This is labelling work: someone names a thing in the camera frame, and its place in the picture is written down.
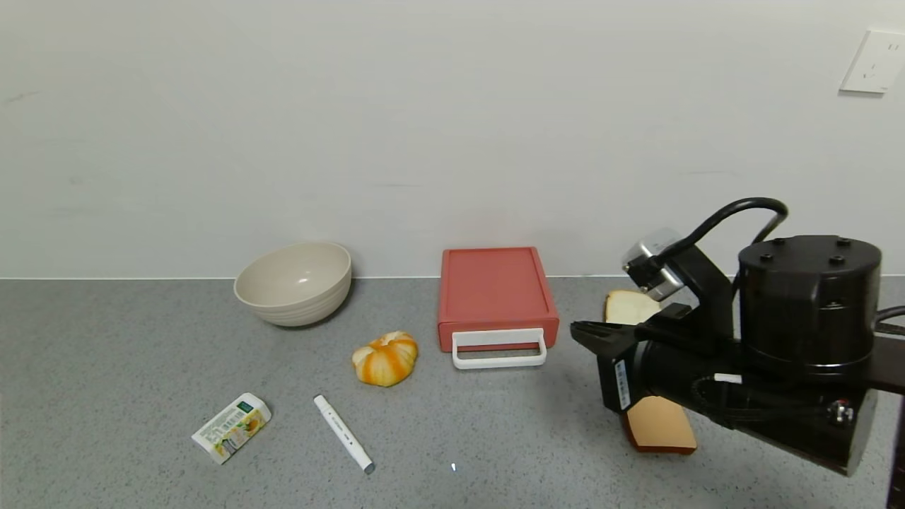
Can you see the white marker pen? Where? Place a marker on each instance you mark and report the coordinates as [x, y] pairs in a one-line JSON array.
[[342, 432]]

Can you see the white wall socket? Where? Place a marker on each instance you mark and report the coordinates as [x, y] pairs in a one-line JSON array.
[[875, 62]]

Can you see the red drawer case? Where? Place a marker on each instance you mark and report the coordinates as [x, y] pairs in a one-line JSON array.
[[493, 283]]

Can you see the white bread slice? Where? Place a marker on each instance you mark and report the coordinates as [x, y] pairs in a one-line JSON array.
[[626, 307]]

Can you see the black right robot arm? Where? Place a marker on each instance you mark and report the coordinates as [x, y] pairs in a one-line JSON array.
[[806, 304]]

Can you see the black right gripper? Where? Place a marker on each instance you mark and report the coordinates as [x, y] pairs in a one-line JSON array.
[[616, 379]]

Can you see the beige ribbed bowl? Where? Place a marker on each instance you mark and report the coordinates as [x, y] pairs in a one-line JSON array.
[[293, 283]]

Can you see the brown toast slice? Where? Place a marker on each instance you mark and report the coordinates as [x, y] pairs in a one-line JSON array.
[[661, 428]]

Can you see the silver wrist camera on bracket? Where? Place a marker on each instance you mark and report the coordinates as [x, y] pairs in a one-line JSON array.
[[640, 260]]

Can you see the orange striped pumpkin bun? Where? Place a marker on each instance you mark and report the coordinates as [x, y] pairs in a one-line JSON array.
[[385, 360]]

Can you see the small white printed carton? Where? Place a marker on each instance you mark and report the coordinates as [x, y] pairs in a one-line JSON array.
[[231, 428]]

